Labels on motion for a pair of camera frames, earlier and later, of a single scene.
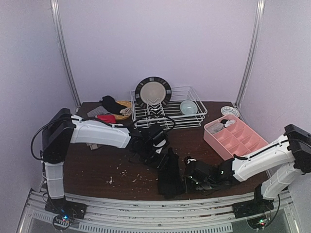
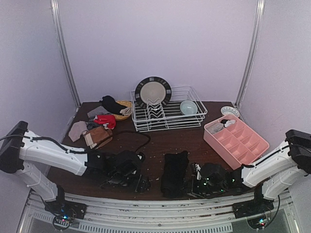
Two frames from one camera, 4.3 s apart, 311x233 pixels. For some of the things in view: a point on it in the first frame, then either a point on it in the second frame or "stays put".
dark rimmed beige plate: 153,88 stays put
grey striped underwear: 97,111 stays put
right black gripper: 188,174 -> 192,182
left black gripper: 160,161 -> 140,182
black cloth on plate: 109,103 stays put
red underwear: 107,118 stays put
